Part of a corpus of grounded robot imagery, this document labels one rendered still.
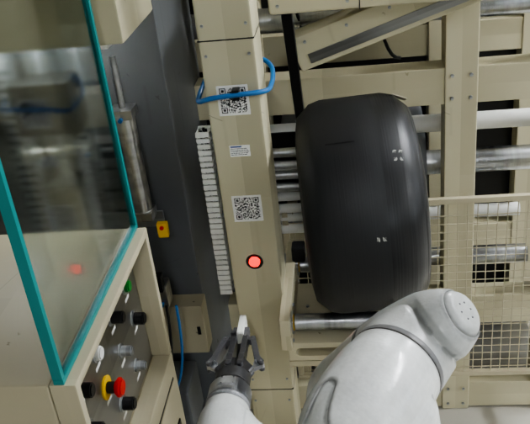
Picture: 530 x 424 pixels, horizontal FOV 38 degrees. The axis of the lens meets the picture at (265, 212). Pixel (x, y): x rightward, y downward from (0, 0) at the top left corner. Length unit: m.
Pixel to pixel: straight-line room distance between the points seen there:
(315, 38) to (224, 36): 0.46
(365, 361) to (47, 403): 0.67
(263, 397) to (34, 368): 0.99
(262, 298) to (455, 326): 1.11
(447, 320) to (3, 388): 0.79
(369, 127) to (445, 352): 0.87
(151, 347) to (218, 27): 0.82
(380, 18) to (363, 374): 1.37
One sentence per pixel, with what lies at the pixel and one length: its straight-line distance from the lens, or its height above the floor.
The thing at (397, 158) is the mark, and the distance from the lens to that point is 1.75.
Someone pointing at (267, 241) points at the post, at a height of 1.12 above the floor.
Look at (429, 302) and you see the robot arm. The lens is 1.03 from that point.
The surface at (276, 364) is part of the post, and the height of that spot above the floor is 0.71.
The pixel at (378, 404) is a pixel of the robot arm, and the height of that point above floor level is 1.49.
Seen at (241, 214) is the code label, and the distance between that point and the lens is 1.93.
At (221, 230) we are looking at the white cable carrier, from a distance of 1.98.
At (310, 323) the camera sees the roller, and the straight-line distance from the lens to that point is 2.01.
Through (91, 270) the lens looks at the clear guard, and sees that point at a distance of 1.53.
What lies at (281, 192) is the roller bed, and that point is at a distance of 2.37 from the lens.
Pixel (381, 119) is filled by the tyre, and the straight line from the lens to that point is 1.82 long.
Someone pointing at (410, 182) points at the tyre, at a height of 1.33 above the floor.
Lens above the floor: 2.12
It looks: 28 degrees down
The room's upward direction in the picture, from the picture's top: 7 degrees counter-clockwise
